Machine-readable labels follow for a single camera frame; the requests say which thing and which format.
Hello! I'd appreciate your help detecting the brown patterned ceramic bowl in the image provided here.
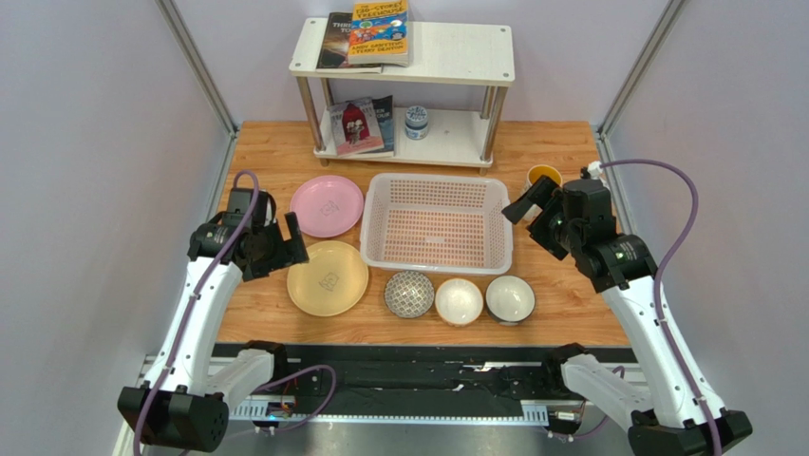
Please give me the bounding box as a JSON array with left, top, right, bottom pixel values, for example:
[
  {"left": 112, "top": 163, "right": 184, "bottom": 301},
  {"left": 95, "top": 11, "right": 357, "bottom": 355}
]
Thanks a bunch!
[{"left": 384, "top": 271, "right": 435, "bottom": 319}]

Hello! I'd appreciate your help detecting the dark book on shelf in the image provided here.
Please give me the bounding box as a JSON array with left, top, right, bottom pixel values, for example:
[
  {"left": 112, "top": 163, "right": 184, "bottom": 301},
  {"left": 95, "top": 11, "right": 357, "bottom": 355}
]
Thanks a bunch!
[
  {"left": 372, "top": 95, "right": 395, "bottom": 157},
  {"left": 316, "top": 12, "right": 383, "bottom": 74}
]

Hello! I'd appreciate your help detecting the white perforated plastic bin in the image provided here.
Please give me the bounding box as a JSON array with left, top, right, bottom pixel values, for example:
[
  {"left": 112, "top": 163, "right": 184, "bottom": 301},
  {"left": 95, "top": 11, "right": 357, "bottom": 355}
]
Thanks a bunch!
[{"left": 360, "top": 173, "right": 514, "bottom": 276}]

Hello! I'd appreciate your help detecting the colourful treehouse book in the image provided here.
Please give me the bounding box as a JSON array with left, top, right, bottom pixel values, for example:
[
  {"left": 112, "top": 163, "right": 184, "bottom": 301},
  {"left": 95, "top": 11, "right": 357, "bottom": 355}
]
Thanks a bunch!
[{"left": 348, "top": 0, "right": 410, "bottom": 67}]

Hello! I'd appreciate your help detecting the dark book on top shelf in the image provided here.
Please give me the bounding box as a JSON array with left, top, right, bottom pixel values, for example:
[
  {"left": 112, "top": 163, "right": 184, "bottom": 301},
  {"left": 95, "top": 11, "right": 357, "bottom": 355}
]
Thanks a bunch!
[{"left": 316, "top": 12, "right": 383, "bottom": 74}]

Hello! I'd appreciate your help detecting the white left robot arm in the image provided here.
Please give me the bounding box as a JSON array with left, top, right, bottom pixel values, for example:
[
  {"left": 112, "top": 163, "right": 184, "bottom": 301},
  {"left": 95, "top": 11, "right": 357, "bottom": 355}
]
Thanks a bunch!
[{"left": 117, "top": 188, "right": 309, "bottom": 455}]

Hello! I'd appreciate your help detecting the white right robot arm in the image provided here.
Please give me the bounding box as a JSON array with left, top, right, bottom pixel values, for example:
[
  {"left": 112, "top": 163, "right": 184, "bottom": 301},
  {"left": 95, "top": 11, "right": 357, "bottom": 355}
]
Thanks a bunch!
[{"left": 502, "top": 177, "right": 753, "bottom": 455}]

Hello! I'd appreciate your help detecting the white bowl with orange rim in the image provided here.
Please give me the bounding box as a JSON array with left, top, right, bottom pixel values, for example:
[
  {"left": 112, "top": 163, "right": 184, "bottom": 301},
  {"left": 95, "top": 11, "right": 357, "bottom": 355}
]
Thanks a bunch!
[{"left": 435, "top": 278, "right": 484, "bottom": 327}]

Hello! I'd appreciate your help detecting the white bowl with dark exterior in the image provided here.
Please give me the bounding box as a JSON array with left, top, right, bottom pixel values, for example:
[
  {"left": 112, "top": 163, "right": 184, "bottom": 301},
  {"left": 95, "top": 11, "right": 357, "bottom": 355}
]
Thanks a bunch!
[{"left": 485, "top": 275, "right": 536, "bottom": 326}]

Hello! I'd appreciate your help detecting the dark book on lower shelf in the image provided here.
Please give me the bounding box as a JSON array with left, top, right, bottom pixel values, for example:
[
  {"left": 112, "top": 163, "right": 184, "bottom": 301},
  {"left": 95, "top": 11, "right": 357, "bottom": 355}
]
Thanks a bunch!
[{"left": 372, "top": 95, "right": 395, "bottom": 157}]

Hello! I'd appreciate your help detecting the small blue white jar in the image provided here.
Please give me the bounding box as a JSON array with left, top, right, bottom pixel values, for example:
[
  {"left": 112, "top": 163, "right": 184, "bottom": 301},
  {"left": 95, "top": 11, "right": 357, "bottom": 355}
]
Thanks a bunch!
[{"left": 404, "top": 105, "right": 429, "bottom": 141}]

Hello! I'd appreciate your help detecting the yellow plastic plate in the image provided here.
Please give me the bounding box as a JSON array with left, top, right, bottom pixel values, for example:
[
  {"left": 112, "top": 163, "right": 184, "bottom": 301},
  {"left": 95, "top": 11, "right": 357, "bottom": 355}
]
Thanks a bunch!
[{"left": 287, "top": 240, "right": 369, "bottom": 317}]

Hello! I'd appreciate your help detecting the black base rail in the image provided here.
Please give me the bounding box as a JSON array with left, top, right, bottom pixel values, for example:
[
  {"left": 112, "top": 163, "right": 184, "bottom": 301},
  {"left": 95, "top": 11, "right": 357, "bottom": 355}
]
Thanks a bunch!
[{"left": 208, "top": 341, "right": 640, "bottom": 420}]

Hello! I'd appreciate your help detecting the white two-tier shelf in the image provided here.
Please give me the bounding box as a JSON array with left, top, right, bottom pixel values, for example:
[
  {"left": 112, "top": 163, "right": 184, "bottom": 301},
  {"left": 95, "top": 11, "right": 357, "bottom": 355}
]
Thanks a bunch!
[{"left": 289, "top": 17, "right": 516, "bottom": 175}]

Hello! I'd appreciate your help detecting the pink cover book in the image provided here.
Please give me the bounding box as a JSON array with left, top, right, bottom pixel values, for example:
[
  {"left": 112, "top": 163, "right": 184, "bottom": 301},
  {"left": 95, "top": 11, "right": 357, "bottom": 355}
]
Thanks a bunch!
[{"left": 328, "top": 97, "right": 385, "bottom": 157}]

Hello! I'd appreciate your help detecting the white mug with yellow interior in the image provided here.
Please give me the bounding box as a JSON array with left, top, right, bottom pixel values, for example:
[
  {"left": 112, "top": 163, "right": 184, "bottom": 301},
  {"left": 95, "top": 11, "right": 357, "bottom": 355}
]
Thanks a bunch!
[{"left": 520, "top": 163, "right": 564, "bottom": 222}]

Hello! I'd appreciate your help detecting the pink plastic plate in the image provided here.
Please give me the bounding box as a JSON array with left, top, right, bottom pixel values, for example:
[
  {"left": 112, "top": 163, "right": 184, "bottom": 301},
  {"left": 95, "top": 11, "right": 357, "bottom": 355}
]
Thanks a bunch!
[{"left": 290, "top": 175, "right": 365, "bottom": 238}]

